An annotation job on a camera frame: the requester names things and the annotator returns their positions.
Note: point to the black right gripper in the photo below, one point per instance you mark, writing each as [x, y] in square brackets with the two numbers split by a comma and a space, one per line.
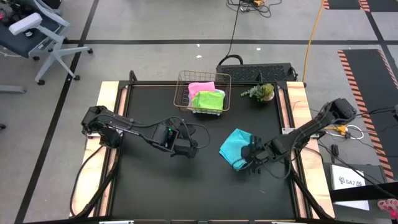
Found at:
[261, 149]

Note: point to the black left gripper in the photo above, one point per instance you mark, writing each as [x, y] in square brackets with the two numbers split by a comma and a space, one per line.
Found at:
[186, 146]

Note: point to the teal microfiber towel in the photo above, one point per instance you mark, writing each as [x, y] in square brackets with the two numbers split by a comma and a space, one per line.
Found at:
[233, 146]

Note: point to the green microfiber towel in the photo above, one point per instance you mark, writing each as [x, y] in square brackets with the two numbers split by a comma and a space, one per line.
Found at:
[208, 101]

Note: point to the pink microfiber towel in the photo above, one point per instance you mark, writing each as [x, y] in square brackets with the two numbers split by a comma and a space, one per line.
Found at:
[200, 87]

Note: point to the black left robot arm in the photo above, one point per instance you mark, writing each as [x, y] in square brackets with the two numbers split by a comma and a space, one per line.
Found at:
[118, 127]

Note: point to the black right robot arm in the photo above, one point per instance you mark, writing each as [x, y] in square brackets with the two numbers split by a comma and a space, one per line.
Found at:
[311, 127]

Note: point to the small green potted plant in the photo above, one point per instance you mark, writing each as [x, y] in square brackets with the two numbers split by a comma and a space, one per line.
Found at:
[266, 91]

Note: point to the wooden table side board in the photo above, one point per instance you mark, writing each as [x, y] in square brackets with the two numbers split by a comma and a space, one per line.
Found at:
[315, 174]
[93, 174]

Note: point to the black perforated computer case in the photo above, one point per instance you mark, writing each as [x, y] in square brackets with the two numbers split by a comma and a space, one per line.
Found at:
[248, 73]

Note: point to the black power adapter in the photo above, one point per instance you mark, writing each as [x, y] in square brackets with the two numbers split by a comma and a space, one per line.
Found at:
[335, 149]

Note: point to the white labelled box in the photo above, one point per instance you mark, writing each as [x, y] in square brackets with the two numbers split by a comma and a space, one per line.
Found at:
[345, 174]

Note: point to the black beam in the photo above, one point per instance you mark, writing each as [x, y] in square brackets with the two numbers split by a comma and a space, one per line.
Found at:
[373, 191]

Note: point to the black hazard-striped floor mat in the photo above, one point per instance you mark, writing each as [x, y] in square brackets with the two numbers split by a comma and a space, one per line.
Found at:
[367, 93]
[342, 3]

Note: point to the pink patterned object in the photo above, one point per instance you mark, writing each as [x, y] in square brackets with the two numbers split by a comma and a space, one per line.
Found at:
[388, 207]

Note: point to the black and red object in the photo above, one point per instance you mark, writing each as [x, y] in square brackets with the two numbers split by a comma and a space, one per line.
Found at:
[9, 12]

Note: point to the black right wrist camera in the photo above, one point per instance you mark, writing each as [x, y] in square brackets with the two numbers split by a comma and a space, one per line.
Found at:
[255, 168]

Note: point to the silver metal bracket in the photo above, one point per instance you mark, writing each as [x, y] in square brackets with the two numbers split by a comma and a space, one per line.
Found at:
[286, 130]

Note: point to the black diagonal frame strut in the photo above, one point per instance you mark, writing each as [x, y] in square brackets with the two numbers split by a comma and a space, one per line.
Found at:
[101, 188]
[306, 191]

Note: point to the black table frame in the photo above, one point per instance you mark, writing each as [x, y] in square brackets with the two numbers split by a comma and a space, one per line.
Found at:
[146, 83]

